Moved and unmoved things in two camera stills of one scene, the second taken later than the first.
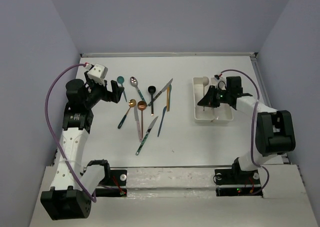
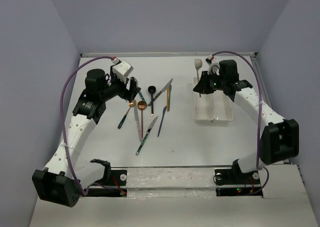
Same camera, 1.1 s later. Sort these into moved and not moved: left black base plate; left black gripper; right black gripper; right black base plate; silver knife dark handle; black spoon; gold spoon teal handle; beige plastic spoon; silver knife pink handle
Moved: right black gripper; left black gripper; beige plastic spoon
Not moved: silver knife dark handle; left black base plate; silver knife pink handle; right black base plate; black spoon; gold spoon teal handle
